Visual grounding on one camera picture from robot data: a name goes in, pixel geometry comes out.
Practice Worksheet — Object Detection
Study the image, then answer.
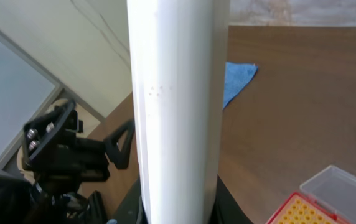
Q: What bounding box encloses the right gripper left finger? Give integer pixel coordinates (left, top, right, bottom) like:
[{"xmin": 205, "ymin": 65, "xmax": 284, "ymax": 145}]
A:
[{"xmin": 111, "ymin": 177, "xmax": 149, "ymax": 224}]

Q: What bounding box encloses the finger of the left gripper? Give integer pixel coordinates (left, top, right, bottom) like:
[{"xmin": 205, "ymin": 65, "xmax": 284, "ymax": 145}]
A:
[{"xmin": 103, "ymin": 119, "xmax": 136, "ymax": 170}]

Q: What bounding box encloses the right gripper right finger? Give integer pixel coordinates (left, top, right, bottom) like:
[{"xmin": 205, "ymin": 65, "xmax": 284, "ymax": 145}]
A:
[{"xmin": 210, "ymin": 175, "xmax": 254, "ymax": 224}]

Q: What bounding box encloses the white pipette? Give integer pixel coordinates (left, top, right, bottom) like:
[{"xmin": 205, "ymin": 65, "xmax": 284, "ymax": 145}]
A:
[{"xmin": 126, "ymin": 0, "xmax": 230, "ymax": 224}]

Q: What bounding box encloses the red and yellow tip box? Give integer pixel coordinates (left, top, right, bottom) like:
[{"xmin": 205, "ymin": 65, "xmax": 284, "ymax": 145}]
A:
[{"xmin": 265, "ymin": 164, "xmax": 356, "ymax": 224}]

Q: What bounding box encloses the blue cloth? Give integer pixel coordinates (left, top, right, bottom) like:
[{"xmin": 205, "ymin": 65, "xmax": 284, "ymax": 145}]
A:
[{"xmin": 222, "ymin": 62, "xmax": 259, "ymax": 110}]

